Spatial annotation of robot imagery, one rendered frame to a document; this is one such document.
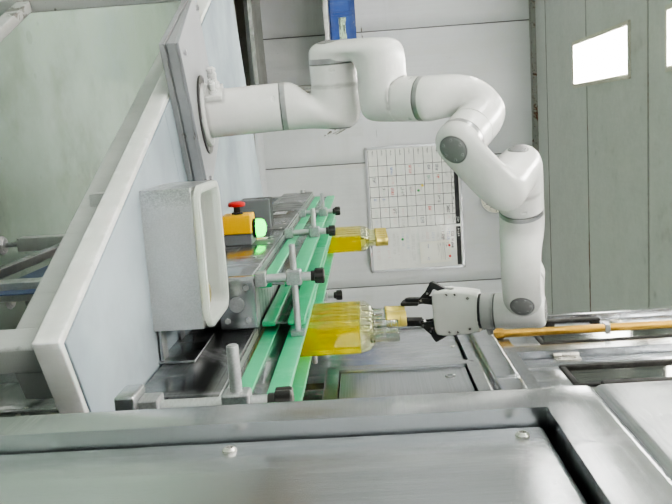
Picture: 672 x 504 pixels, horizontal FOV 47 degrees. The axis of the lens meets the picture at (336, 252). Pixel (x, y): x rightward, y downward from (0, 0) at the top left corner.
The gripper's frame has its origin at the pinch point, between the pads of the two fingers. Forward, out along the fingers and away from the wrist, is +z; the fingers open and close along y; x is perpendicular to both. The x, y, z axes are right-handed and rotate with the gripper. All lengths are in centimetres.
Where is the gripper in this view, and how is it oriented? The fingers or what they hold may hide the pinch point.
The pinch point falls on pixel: (411, 311)
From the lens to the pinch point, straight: 169.9
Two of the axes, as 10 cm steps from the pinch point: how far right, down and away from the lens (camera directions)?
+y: -1.1, -9.8, -1.8
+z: -9.3, 0.4, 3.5
